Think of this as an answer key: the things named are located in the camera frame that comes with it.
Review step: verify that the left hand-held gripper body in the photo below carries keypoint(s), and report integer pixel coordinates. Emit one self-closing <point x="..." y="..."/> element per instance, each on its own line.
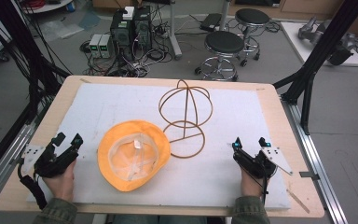
<point x="54" y="161"/>

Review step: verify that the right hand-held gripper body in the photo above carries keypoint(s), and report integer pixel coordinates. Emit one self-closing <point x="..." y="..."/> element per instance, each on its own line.
<point x="258" y="165"/>

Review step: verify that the orange bucket hat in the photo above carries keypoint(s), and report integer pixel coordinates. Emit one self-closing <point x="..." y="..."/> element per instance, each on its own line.
<point x="155" y="149"/>

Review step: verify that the person's right hand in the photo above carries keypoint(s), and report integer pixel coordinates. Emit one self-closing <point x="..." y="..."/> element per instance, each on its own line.
<point x="251" y="186"/>

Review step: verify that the person's left hand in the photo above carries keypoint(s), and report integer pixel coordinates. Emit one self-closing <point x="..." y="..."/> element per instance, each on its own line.
<point x="61" y="185"/>

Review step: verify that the white foam mat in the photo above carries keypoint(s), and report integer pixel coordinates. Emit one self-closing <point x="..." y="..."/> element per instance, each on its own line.
<point x="223" y="174"/>

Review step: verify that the grey metal clip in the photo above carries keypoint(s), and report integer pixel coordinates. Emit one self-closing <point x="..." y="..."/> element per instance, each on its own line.
<point x="309" y="175"/>

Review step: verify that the wooden stick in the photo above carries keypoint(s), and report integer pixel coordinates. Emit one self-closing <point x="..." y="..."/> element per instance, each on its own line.
<point x="298" y="201"/>

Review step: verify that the grey power supply unit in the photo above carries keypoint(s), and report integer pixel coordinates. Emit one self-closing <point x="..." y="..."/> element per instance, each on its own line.
<point x="106" y="46"/>
<point x="94" y="45"/>

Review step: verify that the black round stool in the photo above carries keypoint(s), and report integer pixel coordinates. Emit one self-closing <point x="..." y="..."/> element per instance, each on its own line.
<point x="252" y="16"/>
<point x="224" y="42"/>

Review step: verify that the white floor board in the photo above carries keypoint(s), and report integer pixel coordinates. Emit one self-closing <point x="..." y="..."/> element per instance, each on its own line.
<point x="295" y="40"/>

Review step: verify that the clear plastic sheet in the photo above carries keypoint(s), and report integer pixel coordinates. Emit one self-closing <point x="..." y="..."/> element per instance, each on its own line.
<point x="60" y="28"/>

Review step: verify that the black computer tower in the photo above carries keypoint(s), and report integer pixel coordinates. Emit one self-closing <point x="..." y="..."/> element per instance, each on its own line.
<point x="143" y="28"/>
<point x="121" y="34"/>

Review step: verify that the black flat box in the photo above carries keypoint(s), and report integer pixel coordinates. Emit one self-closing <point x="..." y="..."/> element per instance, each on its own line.
<point x="210" y="21"/>

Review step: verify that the grey table leg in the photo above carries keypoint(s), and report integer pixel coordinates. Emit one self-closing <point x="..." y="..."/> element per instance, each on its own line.
<point x="174" y="34"/>

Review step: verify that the white box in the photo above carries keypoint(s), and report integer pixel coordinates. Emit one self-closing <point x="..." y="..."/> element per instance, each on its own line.
<point x="128" y="13"/>

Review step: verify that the aluminium rail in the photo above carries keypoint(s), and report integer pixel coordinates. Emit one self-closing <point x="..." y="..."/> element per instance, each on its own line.
<point x="317" y="161"/>
<point x="9" y="152"/>

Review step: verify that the black metal frame post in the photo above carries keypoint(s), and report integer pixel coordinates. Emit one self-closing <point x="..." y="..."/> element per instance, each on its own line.
<point x="323" y="46"/>
<point x="18" y="40"/>

